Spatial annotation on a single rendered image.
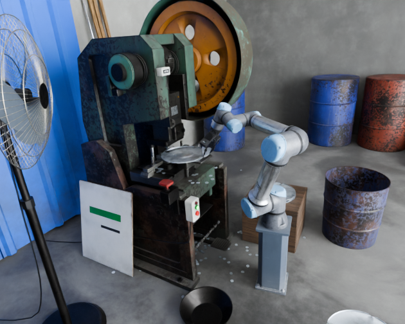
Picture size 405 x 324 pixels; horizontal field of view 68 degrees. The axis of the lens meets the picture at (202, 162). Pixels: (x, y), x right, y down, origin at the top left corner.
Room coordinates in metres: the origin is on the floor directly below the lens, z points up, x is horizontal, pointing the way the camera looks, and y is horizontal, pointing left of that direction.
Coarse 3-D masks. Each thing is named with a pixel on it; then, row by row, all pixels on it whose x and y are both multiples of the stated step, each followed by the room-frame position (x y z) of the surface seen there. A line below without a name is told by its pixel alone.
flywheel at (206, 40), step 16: (160, 16) 2.24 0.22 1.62; (176, 16) 2.20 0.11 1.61; (192, 16) 2.15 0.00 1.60; (208, 16) 2.05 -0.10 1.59; (224, 16) 2.04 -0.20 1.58; (160, 32) 2.27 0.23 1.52; (176, 32) 2.22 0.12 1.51; (208, 32) 2.09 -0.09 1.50; (224, 32) 1.99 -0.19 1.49; (208, 48) 2.09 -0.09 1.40; (224, 48) 2.03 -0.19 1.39; (208, 64) 2.10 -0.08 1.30; (224, 64) 2.03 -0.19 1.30; (240, 64) 2.00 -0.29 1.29; (208, 80) 2.10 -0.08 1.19; (224, 80) 2.00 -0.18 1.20; (208, 96) 2.10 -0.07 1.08; (224, 96) 2.00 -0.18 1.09
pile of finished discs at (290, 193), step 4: (276, 184) 2.07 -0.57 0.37; (280, 184) 2.08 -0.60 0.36; (284, 184) 2.06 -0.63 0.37; (288, 188) 2.00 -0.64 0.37; (292, 188) 1.99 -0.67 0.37; (288, 192) 1.94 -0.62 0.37; (292, 192) 1.93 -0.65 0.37; (288, 196) 1.88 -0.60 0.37; (292, 196) 1.88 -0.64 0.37; (288, 200) 1.84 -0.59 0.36
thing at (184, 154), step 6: (168, 150) 1.88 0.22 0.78; (174, 150) 1.87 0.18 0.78; (180, 150) 1.87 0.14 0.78; (186, 150) 1.84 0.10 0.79; (192, 150) 1.85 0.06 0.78; (198, 150) 1.84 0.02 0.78; (162, 156) 1.78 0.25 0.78; (168, 156) 1.77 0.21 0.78; (174, 156) 1.76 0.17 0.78; (180, 156) 1.75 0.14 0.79; (186, 156) 1.74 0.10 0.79; (192, 156) 1.75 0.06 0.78; (198, 156) 1.74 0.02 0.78; (168, 162) 1.68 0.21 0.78; (174, 162) 1.66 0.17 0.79; (180, 162) 1.66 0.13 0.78; (186, 162) 1.65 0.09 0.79
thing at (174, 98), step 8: (176, 96) 1.85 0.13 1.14; (176, 104) 1.84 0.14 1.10; (176, 112) 1.83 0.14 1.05; (176, 120) 1.83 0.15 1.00; (152, 128) 1.82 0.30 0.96; (160, 128) 1.78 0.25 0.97; (168, 128) 1.76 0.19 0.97; (176, 128) 1.77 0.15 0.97; (160, 136) 1.79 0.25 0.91; (168, 136) 1.75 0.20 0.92; (176, 136) 1.76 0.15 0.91
